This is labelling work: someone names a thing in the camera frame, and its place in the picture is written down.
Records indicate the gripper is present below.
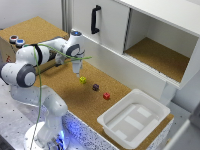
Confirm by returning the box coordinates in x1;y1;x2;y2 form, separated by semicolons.
71;55;83;76

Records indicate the yellow block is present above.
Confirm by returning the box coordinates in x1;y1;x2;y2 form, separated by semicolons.
79;76;88;85

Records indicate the purple block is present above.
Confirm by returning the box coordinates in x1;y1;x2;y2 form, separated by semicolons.
92;83;100;92

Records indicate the pink block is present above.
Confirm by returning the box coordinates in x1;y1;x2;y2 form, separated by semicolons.
102;92;111;101

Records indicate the white sliding door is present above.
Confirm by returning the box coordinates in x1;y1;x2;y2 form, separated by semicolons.
71;0;131;56

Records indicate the wooden drawer box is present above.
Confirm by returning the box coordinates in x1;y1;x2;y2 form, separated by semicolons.
0;16;80;72

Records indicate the blue button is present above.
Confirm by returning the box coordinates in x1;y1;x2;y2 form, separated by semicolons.
15;38;26;47

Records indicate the red button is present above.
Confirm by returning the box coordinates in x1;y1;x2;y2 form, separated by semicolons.
9;34;19;44

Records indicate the white plastic box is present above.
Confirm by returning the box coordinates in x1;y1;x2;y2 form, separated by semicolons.
96;88;171;150

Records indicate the white cabinet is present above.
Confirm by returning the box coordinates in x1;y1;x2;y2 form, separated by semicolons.
69;0;200;107

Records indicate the green cable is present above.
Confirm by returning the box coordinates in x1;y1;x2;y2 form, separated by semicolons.
23;43;93;150

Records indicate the black door handle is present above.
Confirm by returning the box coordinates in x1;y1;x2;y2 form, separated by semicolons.
90;4;102;35

